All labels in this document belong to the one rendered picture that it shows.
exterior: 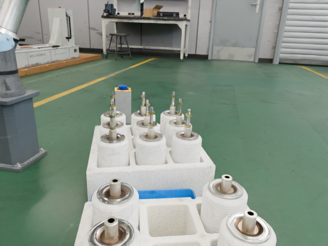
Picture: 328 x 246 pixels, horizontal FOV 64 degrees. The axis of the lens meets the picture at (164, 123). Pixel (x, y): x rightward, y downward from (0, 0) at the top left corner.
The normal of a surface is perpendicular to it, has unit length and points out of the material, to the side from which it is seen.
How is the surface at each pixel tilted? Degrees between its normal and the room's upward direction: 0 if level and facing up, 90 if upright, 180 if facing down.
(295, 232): 0
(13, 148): 90
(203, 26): 90
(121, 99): 90
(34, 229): 0
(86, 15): 90
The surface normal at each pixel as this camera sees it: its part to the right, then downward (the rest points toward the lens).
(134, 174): 0.18, 0.34
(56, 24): -0.18, -0.07
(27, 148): 0.98, 0.11
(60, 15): -0.22, 0.33
